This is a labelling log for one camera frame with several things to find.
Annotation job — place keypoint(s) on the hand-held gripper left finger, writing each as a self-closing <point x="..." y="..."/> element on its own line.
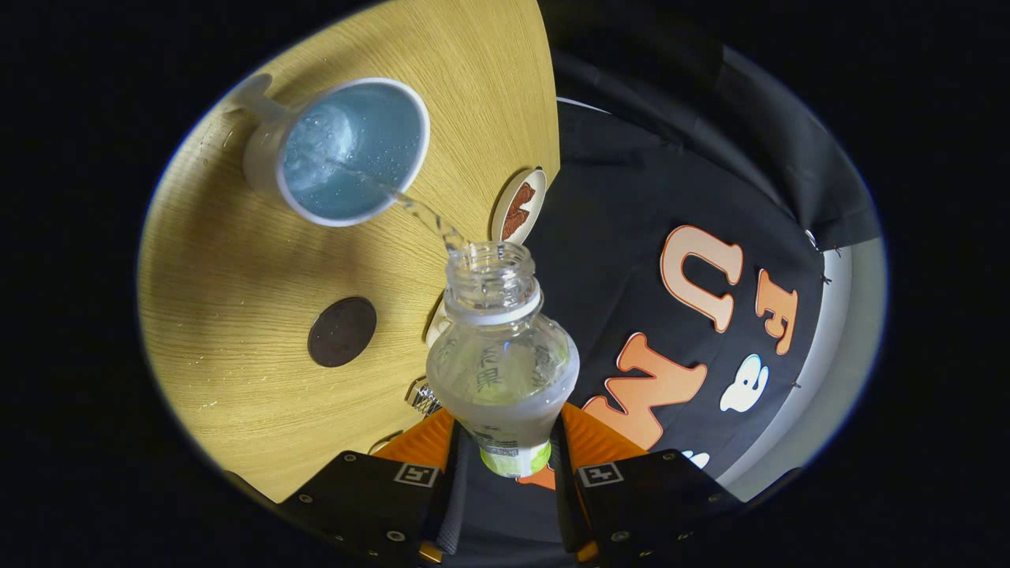
<point x="371" y="497"/>

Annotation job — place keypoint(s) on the white cup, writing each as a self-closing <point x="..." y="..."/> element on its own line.
<point x="264" y="162"/>

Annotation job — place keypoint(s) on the red-brown meat piece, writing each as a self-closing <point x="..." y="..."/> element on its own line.
<point x="513" y="225"/>
<point x="525" y="199"/>

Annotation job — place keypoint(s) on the clear plastic juice bottle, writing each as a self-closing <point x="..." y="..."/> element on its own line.
<point x="501" y="371"/>

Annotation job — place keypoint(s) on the wooden table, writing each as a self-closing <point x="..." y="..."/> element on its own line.
<point x="237" y="284"/>

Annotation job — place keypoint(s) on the small white round plate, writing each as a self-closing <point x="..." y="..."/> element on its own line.
<point x="536" y="185"/>

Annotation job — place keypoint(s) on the dark brown round coaster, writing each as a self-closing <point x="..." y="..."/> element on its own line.
<point x="342" y="332"/>

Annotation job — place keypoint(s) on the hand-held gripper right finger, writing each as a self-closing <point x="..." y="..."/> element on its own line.
<point x="647" y="497"/>

